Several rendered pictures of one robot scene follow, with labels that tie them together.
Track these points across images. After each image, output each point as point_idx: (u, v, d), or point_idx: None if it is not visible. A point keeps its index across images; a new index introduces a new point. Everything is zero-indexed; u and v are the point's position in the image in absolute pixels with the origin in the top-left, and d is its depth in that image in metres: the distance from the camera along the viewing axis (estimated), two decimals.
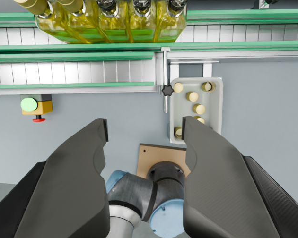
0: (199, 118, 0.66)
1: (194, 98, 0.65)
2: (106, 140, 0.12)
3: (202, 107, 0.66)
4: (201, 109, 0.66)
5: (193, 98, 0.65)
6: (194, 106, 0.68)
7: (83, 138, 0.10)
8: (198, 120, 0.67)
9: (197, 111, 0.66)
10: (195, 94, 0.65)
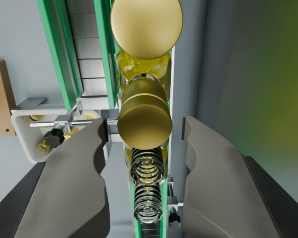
0: None
1: (145, 136, 0.12)
2: (106, 140, 0.12)
3: None
4: None
5: (141, 137, 0.12)
6: (73, 131, 0.56)
7: (83, 138, 0.10)
8: None
9: (65, 136, 0.53)
10: (152, 115, 0.11)
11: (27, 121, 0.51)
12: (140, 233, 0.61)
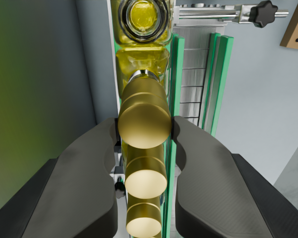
0: None
1: (145, 180, 0.15)
2: (117, 139, 0.12)
3: (134, 136, 0.12)
4: (138, 127, 0.12)
5: (149, 179, 0.15)
6: None
7: (95, 136, 0.10)
8: None
9: (165, 116, 0.11)
10: (140, 193, 0.15)
11: None
12: None
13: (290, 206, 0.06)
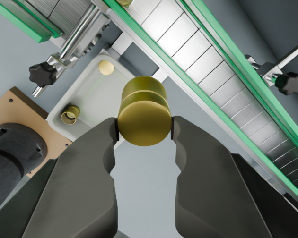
0: (147, 144, 0.12)
1: None
2: (117, 139, 0.12)
3: None
4: None
5: None
6: None
7: (95, 136, 0.10)
8: (154, 133, 0.12)
9: None
10: None
11: (68, 122, 0.48)
12: (265, 156, 0.44)
13: (290, 206, 0.06)
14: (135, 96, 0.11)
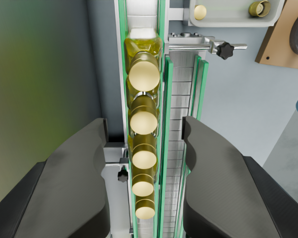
0: (146, 89, 0.21)
1: (144, 157, 0.26)
2: (106, 140, 0.12)
3: (138, 128, 0.23)
4: (140, 123, 0.23)
5: (145, 156, 0.26)
6: None
7: (83, 138, 0.10)
8: (150, 82, 0.21)
9: (153, 118, 0.23)
10: (141, 165, 0.26)
11: (268, 5, 0.48)
12: None
13: None
14: (138, 60, 0.20)
